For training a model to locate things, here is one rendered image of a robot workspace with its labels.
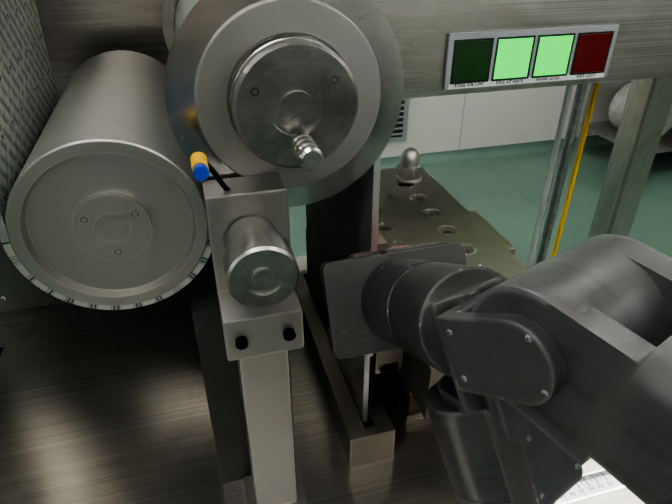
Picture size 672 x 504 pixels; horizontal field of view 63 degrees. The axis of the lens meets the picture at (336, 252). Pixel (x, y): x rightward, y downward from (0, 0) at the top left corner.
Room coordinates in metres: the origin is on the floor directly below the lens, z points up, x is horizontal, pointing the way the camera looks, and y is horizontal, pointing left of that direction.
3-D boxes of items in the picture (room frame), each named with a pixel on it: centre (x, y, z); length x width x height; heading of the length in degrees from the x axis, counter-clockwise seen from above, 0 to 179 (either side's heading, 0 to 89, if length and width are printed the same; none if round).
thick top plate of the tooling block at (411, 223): (0.54, -0.10, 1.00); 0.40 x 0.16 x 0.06; 15
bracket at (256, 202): (0.29, 0.05, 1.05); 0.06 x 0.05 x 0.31; 15
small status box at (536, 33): (0.75, -0.26, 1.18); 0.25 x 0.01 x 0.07; 105
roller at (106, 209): (0.43, 0.18, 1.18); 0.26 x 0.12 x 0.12; 15
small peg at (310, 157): (0.30, 0.02, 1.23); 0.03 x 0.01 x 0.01; 15
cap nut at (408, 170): (0.71, -0.10, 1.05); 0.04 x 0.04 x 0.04
